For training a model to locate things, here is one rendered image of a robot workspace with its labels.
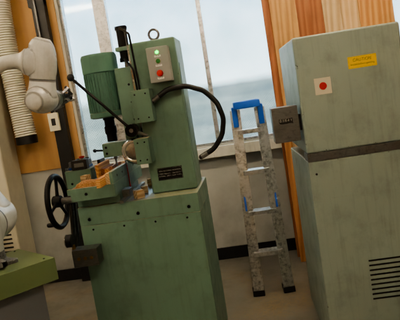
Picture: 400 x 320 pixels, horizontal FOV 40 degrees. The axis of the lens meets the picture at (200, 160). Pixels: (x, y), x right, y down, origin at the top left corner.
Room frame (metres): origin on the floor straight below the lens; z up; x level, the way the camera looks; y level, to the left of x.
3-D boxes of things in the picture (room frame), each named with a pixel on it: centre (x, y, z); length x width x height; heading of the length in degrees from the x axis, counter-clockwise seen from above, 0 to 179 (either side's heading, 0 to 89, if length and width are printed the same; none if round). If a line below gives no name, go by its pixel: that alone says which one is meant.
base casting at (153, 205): (2.71, 0.29, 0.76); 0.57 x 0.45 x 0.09; 83
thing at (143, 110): (2.55, 0.22, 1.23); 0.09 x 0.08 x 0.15; 83
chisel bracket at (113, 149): (2.72, 0.40, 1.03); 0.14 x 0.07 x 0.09; 83
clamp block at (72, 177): (2.77, 0.60, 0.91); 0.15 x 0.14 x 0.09; 173
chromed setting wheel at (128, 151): (2.59, 0.30, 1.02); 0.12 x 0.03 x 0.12; 83
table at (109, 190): (2.76, 0.52, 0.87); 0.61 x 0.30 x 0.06; 173
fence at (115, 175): (2.75, 0.37, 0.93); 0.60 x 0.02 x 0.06; 173
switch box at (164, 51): (2.55, 0.11, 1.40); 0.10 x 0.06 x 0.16; 83
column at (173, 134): (2.69, 0.13, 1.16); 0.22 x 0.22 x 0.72; 83
